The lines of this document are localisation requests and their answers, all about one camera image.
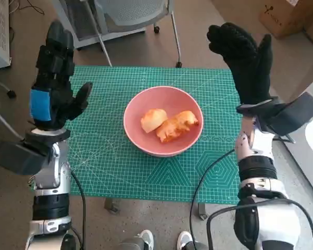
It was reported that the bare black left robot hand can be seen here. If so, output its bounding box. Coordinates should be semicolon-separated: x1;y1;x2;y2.
28;20;94;131

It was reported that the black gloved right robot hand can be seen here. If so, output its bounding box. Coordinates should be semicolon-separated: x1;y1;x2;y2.
207;22;276;107

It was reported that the pink bowl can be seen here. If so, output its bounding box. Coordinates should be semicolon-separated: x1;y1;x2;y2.
123;86;204;157

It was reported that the orange ridged bread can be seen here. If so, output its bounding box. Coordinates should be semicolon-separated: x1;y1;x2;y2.
156;110;199;143

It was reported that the round golden bread bun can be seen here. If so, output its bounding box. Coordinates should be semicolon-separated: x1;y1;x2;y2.
140;108;168;134

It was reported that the grey chair base with casters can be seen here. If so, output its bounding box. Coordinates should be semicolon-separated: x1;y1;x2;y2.
0;77;24;141

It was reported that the small cardboard box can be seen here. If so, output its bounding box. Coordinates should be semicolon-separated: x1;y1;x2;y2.
259;0;313;40

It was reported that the green cutting mat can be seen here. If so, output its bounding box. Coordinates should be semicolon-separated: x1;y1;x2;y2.
65;65;242;205

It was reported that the grey mesh office chair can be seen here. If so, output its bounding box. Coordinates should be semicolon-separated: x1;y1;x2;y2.
87;0;183;68

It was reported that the white left robot foot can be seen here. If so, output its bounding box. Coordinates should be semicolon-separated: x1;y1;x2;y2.
140;229;155;250

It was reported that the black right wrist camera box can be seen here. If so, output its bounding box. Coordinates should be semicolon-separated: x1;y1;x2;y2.
257;91;313;143

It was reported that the white frame cabinet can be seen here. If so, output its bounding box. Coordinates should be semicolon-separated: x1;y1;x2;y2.
52;0;146;52

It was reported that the metal table leg bracket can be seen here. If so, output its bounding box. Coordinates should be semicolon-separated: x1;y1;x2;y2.
197;203;208;221
104;198;118;213

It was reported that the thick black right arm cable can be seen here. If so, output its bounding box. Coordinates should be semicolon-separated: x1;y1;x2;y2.
206;200;313;250

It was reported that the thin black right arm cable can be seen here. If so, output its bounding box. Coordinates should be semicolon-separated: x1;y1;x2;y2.
189;149;236;250

